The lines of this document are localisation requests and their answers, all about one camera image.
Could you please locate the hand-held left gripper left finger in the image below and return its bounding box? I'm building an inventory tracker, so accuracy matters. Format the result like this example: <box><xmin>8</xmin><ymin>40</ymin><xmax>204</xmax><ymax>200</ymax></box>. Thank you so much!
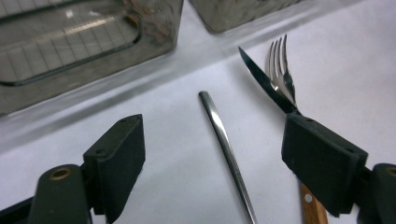
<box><xmin>83</xmin><ymin>114</ymin><xmax>146</xmax><ymax>224</ymax></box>

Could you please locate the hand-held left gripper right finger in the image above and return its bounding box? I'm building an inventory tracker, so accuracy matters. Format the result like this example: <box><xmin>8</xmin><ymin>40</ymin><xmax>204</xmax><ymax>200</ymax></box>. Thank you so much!
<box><xmin>281</xmin><ymin>113</ymin><xmax>369</xmax><ymax>217</ymax></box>

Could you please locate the wooden-handled fork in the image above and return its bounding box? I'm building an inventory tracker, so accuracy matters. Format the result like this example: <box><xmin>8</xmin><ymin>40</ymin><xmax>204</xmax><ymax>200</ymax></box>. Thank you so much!
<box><xmin>264</xmin><ymin>34</ymin><xmax>330</xmax><ymax>224</ymax></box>

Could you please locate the smoked clear plastic bin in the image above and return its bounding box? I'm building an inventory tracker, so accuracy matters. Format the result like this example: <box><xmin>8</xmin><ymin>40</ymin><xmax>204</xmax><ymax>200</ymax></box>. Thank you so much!
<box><xmin>188</xmin><ymin>0</ymin><xmax>304</xmax><ymax>35</ymax></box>
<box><xmin>0</xmin><ymin>0</ymin><xmax>185</xmax><ymax>117</ymax></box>

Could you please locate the silver utensil handle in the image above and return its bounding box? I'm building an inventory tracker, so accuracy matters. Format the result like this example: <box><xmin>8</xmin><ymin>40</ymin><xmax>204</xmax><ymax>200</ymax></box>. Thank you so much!
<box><xmin>198</xmin><ymin>91</ymin><xmax>259</xmax><ymax>224</ymax></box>

